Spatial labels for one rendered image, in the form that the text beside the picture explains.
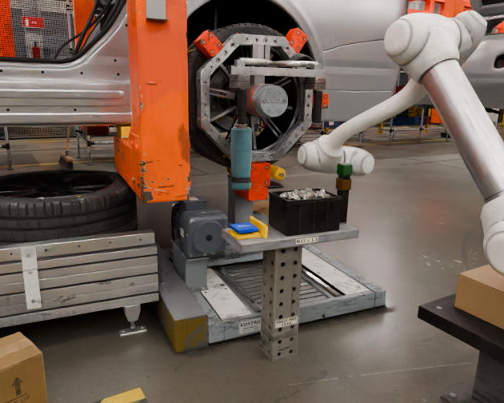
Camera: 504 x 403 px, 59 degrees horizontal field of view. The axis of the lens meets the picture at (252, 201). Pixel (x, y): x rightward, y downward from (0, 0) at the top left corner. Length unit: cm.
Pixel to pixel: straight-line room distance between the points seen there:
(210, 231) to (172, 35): 75
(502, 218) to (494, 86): 295
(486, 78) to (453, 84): 282
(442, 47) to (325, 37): 113
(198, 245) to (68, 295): 50
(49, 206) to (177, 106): 57
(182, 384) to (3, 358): 51
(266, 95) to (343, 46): 68
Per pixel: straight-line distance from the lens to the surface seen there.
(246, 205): 223
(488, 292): 138
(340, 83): 241
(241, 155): 186
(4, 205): 174
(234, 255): 214
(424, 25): 131
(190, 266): 187
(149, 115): 149
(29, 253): 162
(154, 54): 149
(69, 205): 170
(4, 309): 170
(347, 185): 155
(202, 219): 178
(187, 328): 163
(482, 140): 123
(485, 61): 412
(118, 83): 200
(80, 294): 169
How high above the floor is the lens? 90
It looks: 14 degrees down
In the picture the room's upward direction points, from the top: 1 degrees clockwise
